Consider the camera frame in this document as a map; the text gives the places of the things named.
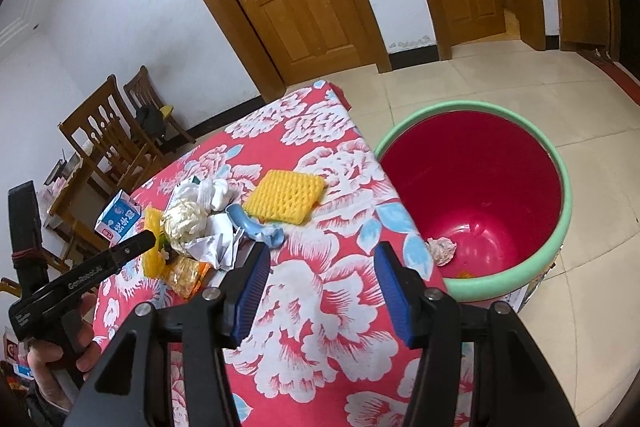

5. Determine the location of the yellow foam net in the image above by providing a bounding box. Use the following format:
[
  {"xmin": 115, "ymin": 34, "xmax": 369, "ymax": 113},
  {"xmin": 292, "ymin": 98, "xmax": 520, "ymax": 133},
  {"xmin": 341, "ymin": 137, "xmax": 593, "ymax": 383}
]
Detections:
[{"xmin": 242, "ymin": 169, "xmax": 326, "ymax": 226}]

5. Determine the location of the small wooden chair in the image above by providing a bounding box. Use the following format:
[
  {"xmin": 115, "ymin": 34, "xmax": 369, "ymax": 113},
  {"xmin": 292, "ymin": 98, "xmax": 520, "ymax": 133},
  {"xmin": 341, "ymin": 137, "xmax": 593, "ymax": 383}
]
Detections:
[{"xmin": 122, "ymin": 65, "xmax": 197, "ymax": 146}]

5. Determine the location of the blue and white carton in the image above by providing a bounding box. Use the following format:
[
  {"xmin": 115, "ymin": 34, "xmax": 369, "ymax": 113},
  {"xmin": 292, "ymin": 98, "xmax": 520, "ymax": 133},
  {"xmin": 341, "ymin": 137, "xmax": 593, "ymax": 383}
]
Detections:
[{"xmin": 95, "ymin": 188, "xmax": 142, "ymax": 244}]

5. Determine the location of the red bin with green rim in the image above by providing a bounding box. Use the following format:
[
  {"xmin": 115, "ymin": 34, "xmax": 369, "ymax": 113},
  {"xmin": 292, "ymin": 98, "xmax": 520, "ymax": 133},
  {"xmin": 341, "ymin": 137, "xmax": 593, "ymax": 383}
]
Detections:
[{"xmin": 374, "ymin": 99, "xmax": 573, "ymax": 315}]

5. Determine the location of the cream wrapper ball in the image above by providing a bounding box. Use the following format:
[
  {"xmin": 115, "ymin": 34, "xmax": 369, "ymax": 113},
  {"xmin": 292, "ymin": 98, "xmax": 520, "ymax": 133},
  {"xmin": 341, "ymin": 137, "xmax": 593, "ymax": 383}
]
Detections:
[{"xmin": 161, "ymin": 199, "xmax": 209, "ymax": 246}]

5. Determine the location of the white plastic bag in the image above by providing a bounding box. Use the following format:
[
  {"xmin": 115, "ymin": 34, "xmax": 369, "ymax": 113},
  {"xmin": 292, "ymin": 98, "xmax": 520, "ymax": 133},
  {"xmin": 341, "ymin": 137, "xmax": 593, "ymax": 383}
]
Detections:
[{"xmin": 172, "ymin": 177, "xmax": 242, "ymax": 212}]

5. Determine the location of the red floral tablecloth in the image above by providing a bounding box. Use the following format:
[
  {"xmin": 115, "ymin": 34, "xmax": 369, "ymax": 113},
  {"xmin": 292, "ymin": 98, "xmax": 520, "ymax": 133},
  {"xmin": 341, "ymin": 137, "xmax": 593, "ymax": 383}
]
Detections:
[{"xmin": 92, "ymin": 79, "xmax": 476, "ymax": 427}]

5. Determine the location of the white crumpled paper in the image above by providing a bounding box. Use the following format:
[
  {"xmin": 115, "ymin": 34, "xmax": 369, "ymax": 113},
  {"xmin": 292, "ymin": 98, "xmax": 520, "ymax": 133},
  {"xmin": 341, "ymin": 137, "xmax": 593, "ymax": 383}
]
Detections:
[{"xmin": 186, "ymin": 213, "xmax": 246, "ymax": 271}]

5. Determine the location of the wooden side table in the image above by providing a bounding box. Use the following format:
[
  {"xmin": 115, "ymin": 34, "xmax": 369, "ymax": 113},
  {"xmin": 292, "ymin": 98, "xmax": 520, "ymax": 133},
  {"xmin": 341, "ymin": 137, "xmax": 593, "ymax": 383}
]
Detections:
[{"xmin": 42, "ymin": 152, "xmax": 107, "ymax": 259}]

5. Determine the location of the orange-edged cracker packet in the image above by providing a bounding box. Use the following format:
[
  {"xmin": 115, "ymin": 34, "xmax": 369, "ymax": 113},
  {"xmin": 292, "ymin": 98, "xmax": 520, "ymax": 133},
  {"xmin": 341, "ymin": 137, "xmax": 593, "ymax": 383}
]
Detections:
[{"xmin": 167, "ymin": 256, "xmax": 214, "ymax": 300}]

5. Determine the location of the person's left hand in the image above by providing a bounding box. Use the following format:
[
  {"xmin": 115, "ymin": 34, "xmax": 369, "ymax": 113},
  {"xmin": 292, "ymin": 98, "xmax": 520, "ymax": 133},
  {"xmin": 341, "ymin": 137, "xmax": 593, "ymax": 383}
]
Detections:
[{"xmin": 26, "ymin": 294, "xmax": 107, "ymax": 413}]

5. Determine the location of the yellow plastic wrapper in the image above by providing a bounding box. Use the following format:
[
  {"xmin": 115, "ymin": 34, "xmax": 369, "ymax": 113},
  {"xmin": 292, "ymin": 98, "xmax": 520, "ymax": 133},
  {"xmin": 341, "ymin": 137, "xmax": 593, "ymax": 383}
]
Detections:
[{"xmin": 142, "ymin": 206, "xmax": 176, "ymax": 278}]

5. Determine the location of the low wooden chair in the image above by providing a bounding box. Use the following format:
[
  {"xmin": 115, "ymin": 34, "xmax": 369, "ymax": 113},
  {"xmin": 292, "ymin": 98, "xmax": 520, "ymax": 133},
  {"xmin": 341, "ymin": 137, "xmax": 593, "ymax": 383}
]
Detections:
[{"xmin": 0, "ymin": 246, "xmax": 72, "ymax": 299}]

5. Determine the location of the light blue plastic piece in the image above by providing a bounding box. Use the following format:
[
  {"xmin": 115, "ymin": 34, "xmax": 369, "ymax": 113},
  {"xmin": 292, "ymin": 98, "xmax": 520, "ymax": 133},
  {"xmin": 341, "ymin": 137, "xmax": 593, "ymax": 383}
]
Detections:
[{"xmin": 225, "ymin": 203, "xmax": 285, "ymax": 249}]

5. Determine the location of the crumpled tissue with pink stains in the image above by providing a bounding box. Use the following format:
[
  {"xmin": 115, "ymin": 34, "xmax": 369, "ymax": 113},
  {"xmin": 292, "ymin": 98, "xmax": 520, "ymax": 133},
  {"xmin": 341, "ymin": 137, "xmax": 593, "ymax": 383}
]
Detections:
[{"xmin": 426, "ymin": 237, "xmax": 458, "ymax": 268}]

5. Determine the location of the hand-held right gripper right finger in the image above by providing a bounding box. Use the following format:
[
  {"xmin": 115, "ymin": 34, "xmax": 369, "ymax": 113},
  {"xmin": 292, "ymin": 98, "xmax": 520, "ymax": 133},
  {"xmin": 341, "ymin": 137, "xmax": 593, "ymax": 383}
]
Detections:
[{"xmin": 374, "ymin": 241, "xmax": 581, "ymax": 427}]

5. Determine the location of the black bag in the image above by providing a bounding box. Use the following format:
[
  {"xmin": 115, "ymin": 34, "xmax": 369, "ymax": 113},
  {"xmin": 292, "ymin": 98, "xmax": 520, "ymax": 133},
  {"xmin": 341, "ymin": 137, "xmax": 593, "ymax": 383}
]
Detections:
[{"xmin": 135, "ymin": 106, "xmax": 166, "ymax": 140}]

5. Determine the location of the wooden door panel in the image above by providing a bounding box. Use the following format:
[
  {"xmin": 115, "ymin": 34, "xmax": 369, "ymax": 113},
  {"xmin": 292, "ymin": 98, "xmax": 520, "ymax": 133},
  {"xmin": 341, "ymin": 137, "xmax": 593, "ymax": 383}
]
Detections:
[{"xmin": 548, "ymin": 0, "xmax": 622, "ymax": 58}]

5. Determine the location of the large wooden chair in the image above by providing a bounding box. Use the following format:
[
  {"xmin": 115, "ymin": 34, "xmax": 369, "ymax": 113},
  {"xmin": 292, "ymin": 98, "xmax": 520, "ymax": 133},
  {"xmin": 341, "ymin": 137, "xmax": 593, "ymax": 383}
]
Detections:
[{"xmin": 57, "ymin": 74, "xmax": 167, "ymax": 188}]

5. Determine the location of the red floor mat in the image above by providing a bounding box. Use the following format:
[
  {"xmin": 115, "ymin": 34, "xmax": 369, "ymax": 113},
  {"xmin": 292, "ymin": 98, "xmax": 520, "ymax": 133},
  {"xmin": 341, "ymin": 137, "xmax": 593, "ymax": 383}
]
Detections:
[{"xmin": 585, "ymin": 54, "xmax": 640, "ymax": 90}]

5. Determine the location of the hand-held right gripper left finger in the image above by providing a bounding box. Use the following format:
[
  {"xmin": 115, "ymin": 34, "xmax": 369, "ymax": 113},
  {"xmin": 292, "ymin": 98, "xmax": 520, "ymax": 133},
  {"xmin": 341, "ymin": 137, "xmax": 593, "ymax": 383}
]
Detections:
[{"xmin": 75, "ymin": 241, "xmax": 271, "ymax": 427}]

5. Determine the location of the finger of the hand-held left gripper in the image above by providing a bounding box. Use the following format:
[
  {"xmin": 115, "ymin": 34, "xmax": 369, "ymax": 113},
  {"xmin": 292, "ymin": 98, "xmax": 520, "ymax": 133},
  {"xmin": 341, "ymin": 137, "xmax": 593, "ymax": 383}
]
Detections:
[{"xmin": 106, "ymin": 230, "xmax": 157, "ymax": 275}]

